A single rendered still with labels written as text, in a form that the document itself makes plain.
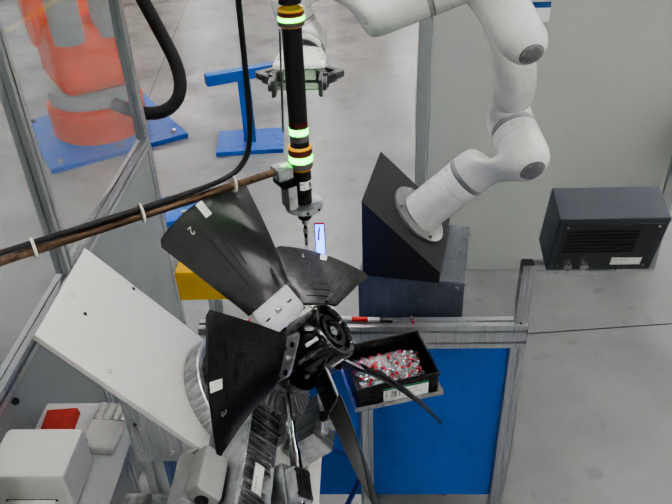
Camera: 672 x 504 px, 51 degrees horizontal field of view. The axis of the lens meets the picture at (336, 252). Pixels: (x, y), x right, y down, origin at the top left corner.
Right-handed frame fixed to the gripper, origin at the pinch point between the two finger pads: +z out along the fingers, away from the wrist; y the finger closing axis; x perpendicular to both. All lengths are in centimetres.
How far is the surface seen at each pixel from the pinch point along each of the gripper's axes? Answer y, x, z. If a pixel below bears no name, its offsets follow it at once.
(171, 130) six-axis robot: 124, -161, -337
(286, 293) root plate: 3.7, -37.9, 11.1
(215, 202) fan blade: 17.0, -21.7, 3.2
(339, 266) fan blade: -6, -50, -15
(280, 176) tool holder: 2.9, -12.1, 11.0
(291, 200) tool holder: 1.4, -17.6, 9.9
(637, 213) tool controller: -76, -42, -24
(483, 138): -65, -93, -172
